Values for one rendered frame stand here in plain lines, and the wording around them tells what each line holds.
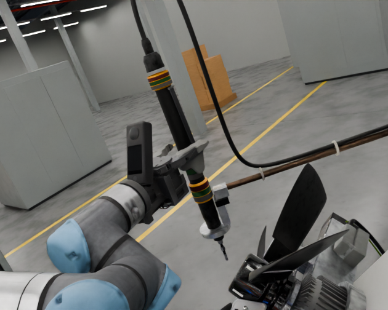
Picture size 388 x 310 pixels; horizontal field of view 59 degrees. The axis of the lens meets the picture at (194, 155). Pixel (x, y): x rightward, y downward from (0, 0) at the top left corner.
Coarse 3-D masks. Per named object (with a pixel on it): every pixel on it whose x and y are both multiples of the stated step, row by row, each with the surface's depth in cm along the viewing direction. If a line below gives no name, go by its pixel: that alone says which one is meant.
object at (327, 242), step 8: (344, 232) 67; (320, 240) 64; (328, 240) 67; (336, 240) 70; (304, 248) 63; (312, 248) 68; (320, 248) 71; (288, 256) 62; (296, 256) 71; (304, 256) 74; (312, 256) 76; (272, 264) 62; (280, 264) 76; (288, 264) 78; (296, 264) 79; (256, 272) 64
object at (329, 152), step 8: (368, 136) 73; (376, 136) 73; (384, 136) 73; (344, 144) 73; (352, 144) 73; (360, 144) 73; (320, 152) 74; (328, 152) 73; (336, 152) 73; (296, 160) 74; (304, 160) 73; (312, 160) 73; (272, 168) 74; (280, 168) 74; (288, 168) 74; (256, 176) 74; (264, 176) 74; (232, 184) 74; (240, 184) 74
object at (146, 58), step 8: (144, 40) 64; (144, 48) 65; (152, 48) 65; (144, 56) 65; (152, 56) 65; (160, 56) 66; (144, 64) 66; (152, 64) 65; (160, 64) 65; (200, 208) 75; (208, 208) 75; (208, 216) 75; (216, 216) 76; (208, 224) 76; (216, 224) 76; (216, 240) 78
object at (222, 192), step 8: (224, 184) 75; (216, 192) 74; (224, 192) 74; (216, 200) 74; (224, 200) 74; (224, 208) 75; (224, 216) 76; (224, 224) 76; (200, 232) 78; (208, 232) 76; (216, 232) 75; (224, 232) 75
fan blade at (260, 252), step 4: (264, 228) 123; (264, 232) 123; (264, 236) 124; (260, 240) 115; (264, 240) 124; (260, 244) 114; (264, 244) 125; (260, 248) 113; (264, 248) 125; (260, 252) 112; (264, 252) 125; (260, 256) 111; (264, 260) 123
